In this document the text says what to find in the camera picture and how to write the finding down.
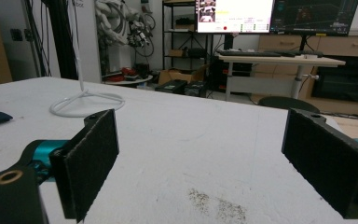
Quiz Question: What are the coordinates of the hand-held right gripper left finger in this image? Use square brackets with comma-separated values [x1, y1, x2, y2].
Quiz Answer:
[48, 108, 120, 224]

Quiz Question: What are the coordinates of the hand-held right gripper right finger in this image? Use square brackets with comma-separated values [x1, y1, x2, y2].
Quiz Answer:
[281, 107, 358, 220]

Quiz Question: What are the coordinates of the dark office chair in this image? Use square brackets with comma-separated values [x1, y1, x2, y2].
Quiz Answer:
[257, 95, 321, 114]

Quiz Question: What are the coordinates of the wooden cabinet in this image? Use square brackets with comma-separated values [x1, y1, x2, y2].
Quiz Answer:
[251, 30, 358, 117]

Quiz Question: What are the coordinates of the round white table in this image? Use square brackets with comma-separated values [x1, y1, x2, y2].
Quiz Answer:
[103, 73, 154, 87]

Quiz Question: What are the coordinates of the beige office desk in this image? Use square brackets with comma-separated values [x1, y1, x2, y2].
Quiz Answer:
[214, 51, 347, 103]

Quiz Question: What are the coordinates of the black equipment case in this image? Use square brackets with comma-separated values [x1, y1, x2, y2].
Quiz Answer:
[154, 78, 208, 98]

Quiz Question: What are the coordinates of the cardboard box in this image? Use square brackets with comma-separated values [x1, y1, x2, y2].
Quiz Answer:
[158, 64, 208, 86]

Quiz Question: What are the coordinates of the black keyboard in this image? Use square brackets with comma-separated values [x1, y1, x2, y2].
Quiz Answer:
[217, 49, 282, 58]

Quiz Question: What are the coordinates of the dark computer monitor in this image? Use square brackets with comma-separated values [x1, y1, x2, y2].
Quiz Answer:
[269, 0, 358, 37]

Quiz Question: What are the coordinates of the white robot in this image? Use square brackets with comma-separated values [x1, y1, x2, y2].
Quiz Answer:
[93, 0, 157, 49]

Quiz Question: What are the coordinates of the black metal shelf rack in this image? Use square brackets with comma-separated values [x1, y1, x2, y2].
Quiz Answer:
[161, 0, 214, 72]

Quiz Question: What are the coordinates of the bright computer monitor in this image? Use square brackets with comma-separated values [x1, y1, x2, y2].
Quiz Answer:
[195, 0, 275, 35]

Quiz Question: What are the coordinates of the white wire stand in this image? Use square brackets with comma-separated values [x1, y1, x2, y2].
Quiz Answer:
[48, 0, 126, 119]

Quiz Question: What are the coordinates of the black stand with cables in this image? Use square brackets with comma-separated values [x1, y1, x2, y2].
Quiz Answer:
[22, 0, 79, 80]

